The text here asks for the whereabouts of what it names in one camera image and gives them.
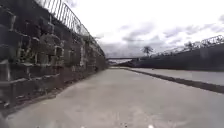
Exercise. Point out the bridge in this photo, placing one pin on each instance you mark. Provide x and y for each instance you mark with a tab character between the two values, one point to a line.
121	58

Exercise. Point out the palm tree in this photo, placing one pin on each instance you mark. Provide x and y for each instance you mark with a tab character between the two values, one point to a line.
147	50

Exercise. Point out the grey concrete path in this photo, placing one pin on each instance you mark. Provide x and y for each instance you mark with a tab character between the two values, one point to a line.
126	100

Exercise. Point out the dark sunken channel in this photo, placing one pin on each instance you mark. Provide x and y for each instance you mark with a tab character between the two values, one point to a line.
186	81

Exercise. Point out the pale concrete strip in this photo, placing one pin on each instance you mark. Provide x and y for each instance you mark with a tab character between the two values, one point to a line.
200	76

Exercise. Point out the metal railing on stone wall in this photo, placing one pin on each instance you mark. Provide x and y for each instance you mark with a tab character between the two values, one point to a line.
63	12

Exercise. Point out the dark stone block wall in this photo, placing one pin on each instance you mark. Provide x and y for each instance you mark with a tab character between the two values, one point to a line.
36	53

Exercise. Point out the dark smooth wall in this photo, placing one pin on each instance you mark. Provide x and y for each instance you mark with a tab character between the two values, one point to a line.
193	60

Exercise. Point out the metal railing on smooth wall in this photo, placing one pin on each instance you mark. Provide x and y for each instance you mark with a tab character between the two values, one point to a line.
210	40

